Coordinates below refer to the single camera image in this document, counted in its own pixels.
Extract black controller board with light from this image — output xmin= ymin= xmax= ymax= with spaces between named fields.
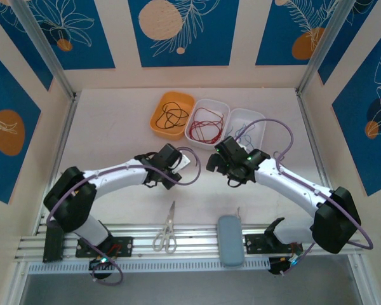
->
xmin=268 ymin=254 xmax=302 ymax=277
xmin=88 ymin=255 xmax=116 ymax=281

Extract blue-grey oblong case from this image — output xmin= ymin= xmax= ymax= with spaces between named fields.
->
xmin=217 ymin=215 xmax=245 ymax=268

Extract orange plastic tray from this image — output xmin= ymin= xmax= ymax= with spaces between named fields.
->
xmin=149 ymin=91 xmax=196 ymax=142

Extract white slotted cable duct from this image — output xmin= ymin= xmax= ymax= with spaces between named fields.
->
xmin=27 ymin=255 xmax=271 ymax=275

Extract white plastic tray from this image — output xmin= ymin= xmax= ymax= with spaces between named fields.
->
xmin=224 ymin=107 xmax=267 ymax=152
xmin=184 ymin=98 xmax=231 ymax=151

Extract white handled scissors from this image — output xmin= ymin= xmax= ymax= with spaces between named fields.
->
xmin=152 ymin=201 xmax=178 ymax=254

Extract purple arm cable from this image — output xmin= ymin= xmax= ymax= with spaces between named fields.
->
xmin=46 ymin=146 xmax=201 ymax=286
xmin=234 ymin=118 xmax=375 ymax=277

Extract black cable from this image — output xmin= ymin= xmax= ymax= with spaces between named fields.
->
xmin=160 ymin=103 xmax=191 ymax=130
xmin=155 ymin=102 xmax=185 ymax=130

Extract black ribbed block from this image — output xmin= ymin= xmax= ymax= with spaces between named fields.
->
xmin=43 ymin=220 xmax=65 ymax=264

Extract red cable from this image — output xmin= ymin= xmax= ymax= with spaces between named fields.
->
xmin=190 ymin=119 xmax=225 ymax=144
xmin=192 ymin=107 xmax=225 ymax=140
xmin=189 ymin=107 xmax=225 ymax=144

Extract blue cable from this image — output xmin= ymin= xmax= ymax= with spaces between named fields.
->
xmin=234 ymin=125 xmax=262 ymax=149
xmin=230 ymin=122 xmax=258 ymax=144

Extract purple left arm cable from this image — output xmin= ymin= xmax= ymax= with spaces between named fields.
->
xmin=46 ymin=146 xmax=201 ymax=286

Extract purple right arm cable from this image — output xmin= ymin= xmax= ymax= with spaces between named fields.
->
xmin=234 ymin=118 xmax=375 ymax=277

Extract aluminium frame post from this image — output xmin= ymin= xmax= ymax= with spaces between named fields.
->
xmin=11 ymin=0 xmax=80 ymax=101
xmin=295 ymin=0 xmax=378 ymax=96

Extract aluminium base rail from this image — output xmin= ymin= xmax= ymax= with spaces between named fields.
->
xmin=15 ymin=222 xmax=363 ymax=261

